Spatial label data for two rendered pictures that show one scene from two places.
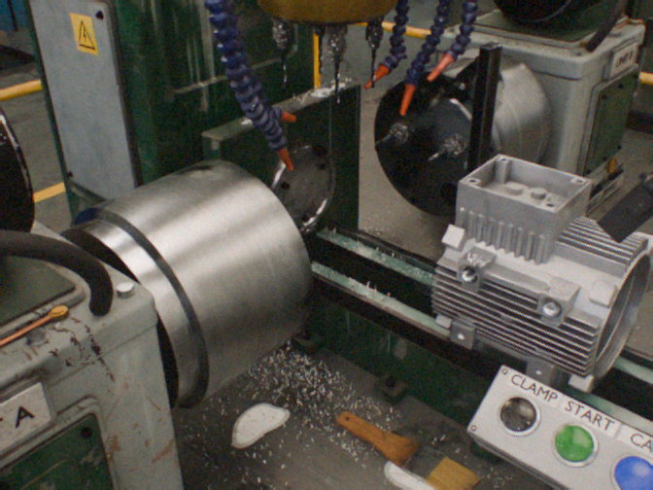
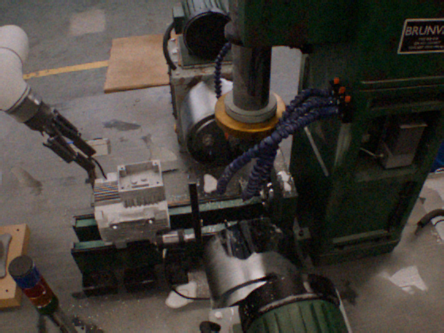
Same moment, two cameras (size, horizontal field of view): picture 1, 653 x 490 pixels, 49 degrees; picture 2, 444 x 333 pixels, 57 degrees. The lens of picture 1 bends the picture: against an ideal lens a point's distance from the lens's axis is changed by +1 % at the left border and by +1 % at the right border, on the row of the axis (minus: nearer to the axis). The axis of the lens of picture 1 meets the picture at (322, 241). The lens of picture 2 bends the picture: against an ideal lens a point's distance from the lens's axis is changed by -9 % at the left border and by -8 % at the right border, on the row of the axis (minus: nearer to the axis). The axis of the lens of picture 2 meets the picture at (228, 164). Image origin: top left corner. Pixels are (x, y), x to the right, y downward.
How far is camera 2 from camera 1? 1.69 m
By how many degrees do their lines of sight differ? 90
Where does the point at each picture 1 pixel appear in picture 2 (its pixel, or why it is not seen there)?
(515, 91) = (222, 265)
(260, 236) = (191, 113)
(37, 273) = (194, 62)
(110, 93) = not seen: hidden behind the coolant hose
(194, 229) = (197, 94)
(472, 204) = (152, 166)
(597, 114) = not seen: outside the picture
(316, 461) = (181, 187)
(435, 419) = not seen: hidden behind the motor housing
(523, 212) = (130, 166)
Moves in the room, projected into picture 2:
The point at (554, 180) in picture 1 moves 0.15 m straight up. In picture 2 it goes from (135, 191) to (124, 151)
